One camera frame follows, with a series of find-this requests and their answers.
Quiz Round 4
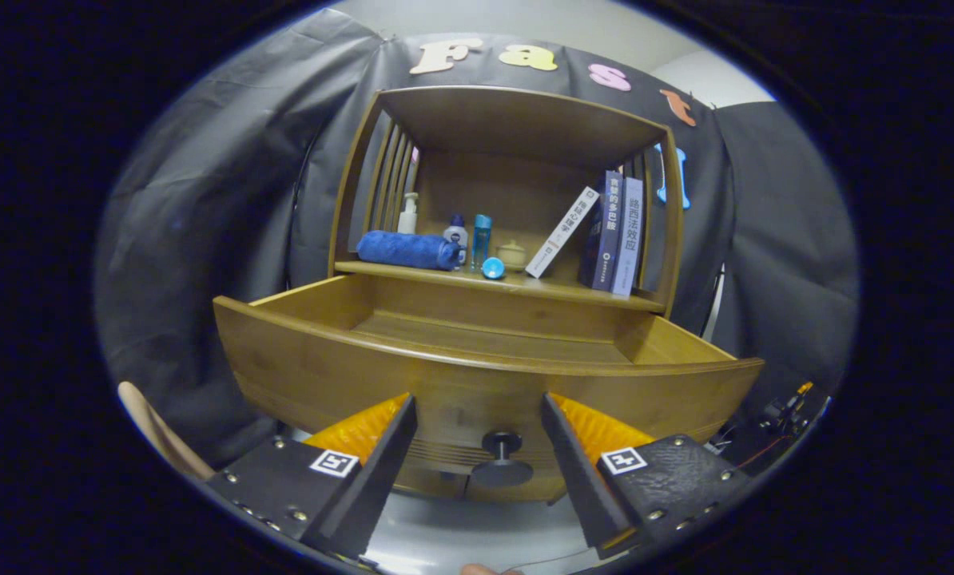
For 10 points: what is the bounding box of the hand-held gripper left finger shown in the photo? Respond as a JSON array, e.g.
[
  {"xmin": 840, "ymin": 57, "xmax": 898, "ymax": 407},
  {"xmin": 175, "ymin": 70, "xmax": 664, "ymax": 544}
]
[{"xmin": 205, "ymin": 391, "xmax": 419, "ymax": 561}]

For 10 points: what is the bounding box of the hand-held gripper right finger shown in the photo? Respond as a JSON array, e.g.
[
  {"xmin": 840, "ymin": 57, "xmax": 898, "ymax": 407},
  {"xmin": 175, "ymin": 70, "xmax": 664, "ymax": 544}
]
[{"xmin": 541, "ymin": 391, "xmax": 753, "ymax": 560}]

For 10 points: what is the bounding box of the wooden drawer with black knob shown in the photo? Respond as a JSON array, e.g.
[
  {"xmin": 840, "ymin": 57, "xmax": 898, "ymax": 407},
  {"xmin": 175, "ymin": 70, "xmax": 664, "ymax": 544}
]
[{"xmin": 212, "ymin": 274, "xmax": 765, "ymax": 490}]

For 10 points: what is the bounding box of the wooden countertop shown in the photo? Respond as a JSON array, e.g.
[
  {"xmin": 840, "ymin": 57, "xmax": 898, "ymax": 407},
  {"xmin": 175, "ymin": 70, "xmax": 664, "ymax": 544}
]
[{"xmin": 335, "ymin": 257, "xmax": 668, "ymax": 314}]

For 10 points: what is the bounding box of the wooden cabinet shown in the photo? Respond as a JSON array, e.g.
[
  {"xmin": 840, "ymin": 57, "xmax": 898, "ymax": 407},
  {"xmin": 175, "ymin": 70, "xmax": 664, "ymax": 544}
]
[{"xmin": 329, "ymin": 85, "xmax": 686, "ymax": 504}]

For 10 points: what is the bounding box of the pale lilac book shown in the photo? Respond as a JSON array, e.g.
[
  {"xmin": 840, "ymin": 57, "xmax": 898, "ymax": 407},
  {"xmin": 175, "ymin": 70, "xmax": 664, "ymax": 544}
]
[{"xmin": 610, "ymin": 176, "xmax": 645, "ymax": 299}]

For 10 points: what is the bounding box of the dark blue book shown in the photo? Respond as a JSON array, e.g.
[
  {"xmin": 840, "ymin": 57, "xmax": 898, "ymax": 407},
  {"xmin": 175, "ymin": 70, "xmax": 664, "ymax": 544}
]
[{"xmin": 578, "ymin": 170, "xmax": 623, "ymax": 292}]

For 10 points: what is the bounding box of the white book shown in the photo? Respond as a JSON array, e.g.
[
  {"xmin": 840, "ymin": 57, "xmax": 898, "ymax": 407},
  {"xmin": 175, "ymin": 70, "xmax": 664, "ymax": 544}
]
[{"xmin": 525, "ymin": 186, "xmax": 600, "ymax": 280}]

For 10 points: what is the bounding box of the blue folded towel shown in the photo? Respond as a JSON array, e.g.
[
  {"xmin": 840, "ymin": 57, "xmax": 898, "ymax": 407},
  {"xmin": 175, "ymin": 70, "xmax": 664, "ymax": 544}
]
[{"xmin": 356, "ymin": 230, "xmax": 462, "ymax": 272}]

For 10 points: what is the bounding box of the clear blue bottle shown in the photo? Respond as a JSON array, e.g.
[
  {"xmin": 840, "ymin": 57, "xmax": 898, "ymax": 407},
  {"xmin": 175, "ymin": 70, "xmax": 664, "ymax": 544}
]
[{"xmin": 472, "ymin": 213, "xmax": 494, "ymax": 268}]

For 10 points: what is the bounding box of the white bottle with blue cap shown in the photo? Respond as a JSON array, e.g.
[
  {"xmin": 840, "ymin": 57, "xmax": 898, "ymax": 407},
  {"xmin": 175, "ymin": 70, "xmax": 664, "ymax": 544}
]
[{"xmin": 443, "ymin": 213, "xmax": 470, "ymax": 264}]

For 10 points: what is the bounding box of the black backdrop cloth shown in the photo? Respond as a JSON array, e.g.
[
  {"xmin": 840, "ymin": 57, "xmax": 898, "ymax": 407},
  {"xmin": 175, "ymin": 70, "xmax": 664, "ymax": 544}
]
[{"xmin": 93, "ymin": 8, "xmax": 860, "ymax": 472}]

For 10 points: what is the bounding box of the black device with cables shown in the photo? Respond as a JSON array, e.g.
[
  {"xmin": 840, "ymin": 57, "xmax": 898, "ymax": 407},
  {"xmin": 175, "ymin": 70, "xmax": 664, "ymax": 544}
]
[{"xmin": 717, "ymin": 382, "xmax": 831, "ymax": 472}]

